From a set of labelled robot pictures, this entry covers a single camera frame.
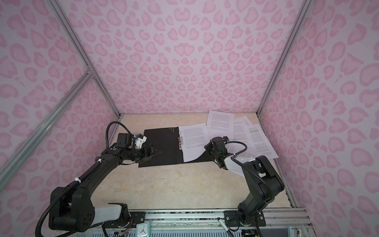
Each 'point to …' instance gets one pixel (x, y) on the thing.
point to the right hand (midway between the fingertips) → (205, 143)
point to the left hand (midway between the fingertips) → (156, 152)
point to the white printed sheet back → (220, 124)
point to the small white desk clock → (143, 229)
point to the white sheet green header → (261, 146)
